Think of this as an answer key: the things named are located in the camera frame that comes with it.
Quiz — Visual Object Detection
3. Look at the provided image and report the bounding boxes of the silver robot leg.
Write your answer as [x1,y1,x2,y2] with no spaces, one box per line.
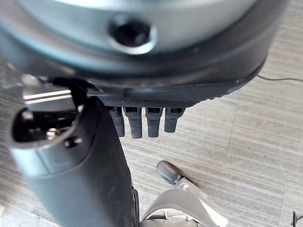
[139,177,229,227]

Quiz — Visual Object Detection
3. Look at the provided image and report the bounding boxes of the dark robot foot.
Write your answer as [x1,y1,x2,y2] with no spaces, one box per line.
[156,160,186,186]

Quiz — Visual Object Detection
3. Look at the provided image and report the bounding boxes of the black looped cable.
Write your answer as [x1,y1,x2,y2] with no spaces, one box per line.
[290,210,303,227]

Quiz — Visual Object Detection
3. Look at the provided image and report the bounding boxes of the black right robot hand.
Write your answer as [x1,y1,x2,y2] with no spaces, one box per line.
[0,0,294,227]

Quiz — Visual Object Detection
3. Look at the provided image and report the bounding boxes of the thin black floor cable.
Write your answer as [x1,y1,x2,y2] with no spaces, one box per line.
[257,74,303,83]

